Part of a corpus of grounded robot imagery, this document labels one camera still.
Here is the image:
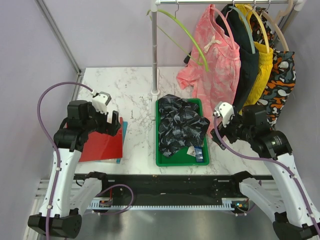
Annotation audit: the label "dark patterned shorts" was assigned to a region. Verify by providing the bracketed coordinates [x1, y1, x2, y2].
[157, 94, 210, 158]

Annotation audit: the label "dark navy garment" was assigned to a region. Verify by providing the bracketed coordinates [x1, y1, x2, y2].
[184, 4, 260, 112]

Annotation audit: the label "white blue price tag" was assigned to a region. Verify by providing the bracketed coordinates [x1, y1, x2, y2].
[187, 146, 204, 163]

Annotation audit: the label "metal clothes rack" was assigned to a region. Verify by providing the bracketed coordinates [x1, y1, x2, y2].
[146, 0, 306, 121]

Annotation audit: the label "beige hanger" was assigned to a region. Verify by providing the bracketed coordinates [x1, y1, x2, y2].
[261, 0, 294, 52]

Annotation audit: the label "yellow shorts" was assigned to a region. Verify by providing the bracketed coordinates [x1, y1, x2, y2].
[235, 4, 274, 107]

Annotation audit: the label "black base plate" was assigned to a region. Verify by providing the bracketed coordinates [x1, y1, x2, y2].
[73, 174, 276, 207]

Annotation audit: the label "grey blue hanger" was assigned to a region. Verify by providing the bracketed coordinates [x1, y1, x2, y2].
[228, 5, 256, 54]

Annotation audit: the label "pink hanger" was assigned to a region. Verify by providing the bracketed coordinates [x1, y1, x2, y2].
[210, 6, 236, 50]

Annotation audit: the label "camouflage patterned shorts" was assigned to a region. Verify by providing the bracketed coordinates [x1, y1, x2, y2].
[255, 7, 296, 127]

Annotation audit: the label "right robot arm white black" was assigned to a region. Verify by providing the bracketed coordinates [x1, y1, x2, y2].
[211, 102, 320, 240]

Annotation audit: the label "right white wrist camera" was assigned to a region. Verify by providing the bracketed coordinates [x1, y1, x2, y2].
[213, 102, 234, 127]

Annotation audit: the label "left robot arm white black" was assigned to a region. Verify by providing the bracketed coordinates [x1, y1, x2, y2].
[27, 100, 121, 239]

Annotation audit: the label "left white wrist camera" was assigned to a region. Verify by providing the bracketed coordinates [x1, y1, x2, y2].
[90, 90, 112, 115]

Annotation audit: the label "green hanger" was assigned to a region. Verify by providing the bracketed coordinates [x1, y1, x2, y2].
[146, 8, 210, 73]

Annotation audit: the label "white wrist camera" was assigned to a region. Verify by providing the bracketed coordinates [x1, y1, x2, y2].
[90, 90, 112, 115]
[213, 102, 234, 127]

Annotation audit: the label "pink dress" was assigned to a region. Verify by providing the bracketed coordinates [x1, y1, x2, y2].
[176, 4, 241, 132]

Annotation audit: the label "white cable duct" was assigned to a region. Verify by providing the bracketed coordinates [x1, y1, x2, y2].
[87, 198, 247, 211]

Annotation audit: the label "red folder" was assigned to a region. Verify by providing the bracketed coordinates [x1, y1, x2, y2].
[79, 117, 124, 164]

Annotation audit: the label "aluminium frame post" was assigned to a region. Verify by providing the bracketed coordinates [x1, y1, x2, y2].
[35, 0, 82, 76]

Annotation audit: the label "yellow hanger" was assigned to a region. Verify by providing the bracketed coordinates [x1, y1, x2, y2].
[244, 4, 270, 53]

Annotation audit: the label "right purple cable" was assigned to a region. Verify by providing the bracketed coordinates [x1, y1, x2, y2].
[213, 114, 320, 236]

